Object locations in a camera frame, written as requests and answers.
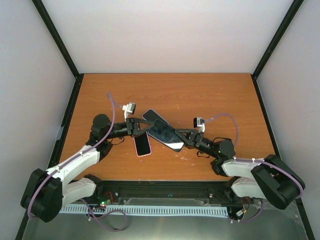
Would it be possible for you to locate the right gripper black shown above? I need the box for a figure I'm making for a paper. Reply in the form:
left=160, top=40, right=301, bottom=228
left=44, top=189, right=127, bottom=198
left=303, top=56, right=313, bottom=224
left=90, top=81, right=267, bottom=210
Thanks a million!
left=172, top=129, right=218, bottom=159

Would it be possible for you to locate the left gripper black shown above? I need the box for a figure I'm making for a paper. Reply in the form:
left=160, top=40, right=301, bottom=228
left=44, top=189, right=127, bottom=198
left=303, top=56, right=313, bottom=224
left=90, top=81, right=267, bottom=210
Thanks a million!
left=105, top=117, right=154, bottom=139

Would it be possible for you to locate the pink translucent phone case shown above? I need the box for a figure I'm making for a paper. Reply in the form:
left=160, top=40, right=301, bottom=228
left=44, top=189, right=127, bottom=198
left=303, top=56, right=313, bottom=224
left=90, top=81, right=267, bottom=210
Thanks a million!
left=132, top=133, right=153, bottom=158

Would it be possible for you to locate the light blue phone case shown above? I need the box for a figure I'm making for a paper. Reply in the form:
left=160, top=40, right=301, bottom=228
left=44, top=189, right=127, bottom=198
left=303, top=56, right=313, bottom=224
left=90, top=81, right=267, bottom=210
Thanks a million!
left=142, top=109, right=168, bottom=124

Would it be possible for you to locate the black phone case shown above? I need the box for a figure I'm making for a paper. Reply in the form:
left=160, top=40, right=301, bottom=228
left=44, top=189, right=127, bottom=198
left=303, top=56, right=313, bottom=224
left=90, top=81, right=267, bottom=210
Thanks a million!
left=147, top=118, right=185, bottom=153

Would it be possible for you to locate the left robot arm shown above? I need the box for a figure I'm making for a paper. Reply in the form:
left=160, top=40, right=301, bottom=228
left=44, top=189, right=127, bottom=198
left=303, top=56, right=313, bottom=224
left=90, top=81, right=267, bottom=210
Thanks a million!
left=20, top=114, right=154, bottom=223

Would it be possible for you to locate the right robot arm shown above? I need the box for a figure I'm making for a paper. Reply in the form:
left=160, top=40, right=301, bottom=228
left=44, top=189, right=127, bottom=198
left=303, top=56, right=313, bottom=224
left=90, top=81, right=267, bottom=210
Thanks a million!
left=175, top=128, right=306, bottom=210

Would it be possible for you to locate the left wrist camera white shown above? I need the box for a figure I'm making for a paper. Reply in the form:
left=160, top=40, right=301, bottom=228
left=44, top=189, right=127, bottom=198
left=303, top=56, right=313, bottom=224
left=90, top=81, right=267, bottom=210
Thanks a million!
left=120, top=102, right=136, bottom=120

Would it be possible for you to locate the black front rail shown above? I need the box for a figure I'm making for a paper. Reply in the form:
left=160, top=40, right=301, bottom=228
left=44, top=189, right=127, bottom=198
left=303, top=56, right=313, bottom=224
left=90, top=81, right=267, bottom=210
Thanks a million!
left=84, top=180, right=264, bottom=207

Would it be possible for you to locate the light blue cable duct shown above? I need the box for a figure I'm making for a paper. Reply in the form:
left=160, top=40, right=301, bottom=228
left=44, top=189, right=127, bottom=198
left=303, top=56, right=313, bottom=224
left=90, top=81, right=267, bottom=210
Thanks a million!
left=59, top=204, right=230, bottom=217

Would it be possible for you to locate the left black frame post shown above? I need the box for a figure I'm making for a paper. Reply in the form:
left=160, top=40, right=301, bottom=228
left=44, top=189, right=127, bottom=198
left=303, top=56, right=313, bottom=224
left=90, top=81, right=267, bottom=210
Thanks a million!
left=31, top=0, right=85, bottom=81

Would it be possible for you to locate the black frame post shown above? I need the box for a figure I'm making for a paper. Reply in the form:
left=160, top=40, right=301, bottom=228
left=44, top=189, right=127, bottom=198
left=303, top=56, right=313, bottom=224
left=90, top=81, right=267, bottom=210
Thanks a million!
left=31, top=0, right=85, bottom=81
left=251, top=0, right=305, bottom=80

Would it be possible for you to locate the right black frame post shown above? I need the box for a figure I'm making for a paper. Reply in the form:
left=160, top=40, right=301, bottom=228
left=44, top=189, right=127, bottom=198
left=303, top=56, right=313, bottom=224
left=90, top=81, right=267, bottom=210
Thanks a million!
left=251, top=0, right=305, bottom=80

